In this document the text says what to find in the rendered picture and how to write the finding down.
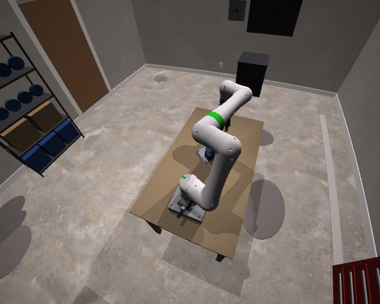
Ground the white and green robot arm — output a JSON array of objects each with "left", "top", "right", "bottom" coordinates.
[{"left": 177, "top": 80, "right": 252, "bottom": 218}]

